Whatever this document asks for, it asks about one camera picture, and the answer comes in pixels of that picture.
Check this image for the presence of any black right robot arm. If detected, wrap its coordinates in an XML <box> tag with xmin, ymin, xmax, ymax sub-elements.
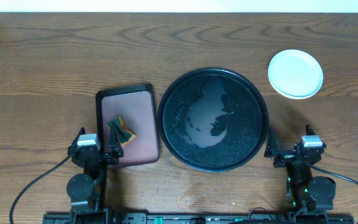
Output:
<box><xmin>264</xmin><ymin>125</ymin><xmax>336</xmax><ymax>214</ymax></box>

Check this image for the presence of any yellow green scrub sponge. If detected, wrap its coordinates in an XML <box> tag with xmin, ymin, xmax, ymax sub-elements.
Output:
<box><xmin>106</xmin><ymin>116</ymin><xmax>136</xmax><ymax>146</ymax></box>

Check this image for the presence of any mint green plate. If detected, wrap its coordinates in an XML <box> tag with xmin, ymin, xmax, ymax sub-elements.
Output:
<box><xmin>267</xmin><ymin>49</ymin><xmax>324</xmax><ymax>100</ymax></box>

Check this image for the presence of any black rectangular water tray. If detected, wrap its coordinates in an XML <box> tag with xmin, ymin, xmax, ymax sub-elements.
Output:
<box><xmin>96</xmin><ymin>84</ymin><xmax>160</xmax><ymax>170</ymax></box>

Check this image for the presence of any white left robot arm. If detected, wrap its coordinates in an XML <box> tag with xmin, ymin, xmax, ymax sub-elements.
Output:
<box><xmin>67</xmin><ymin>128</ymin><xmax>123</xmax><ymax>224</ymax></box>

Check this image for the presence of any round black serving tray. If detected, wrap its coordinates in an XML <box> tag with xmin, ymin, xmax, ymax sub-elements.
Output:
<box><xmin>157</xmin><ymin>68</ymin><xmax>269</xmax><ymax>172</ymax></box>

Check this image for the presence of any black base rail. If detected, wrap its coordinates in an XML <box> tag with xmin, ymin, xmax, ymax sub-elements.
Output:
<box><xmin>42</xmin><ymin>212</ymin><xmax>355</xmax><ymax>224</ymax></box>

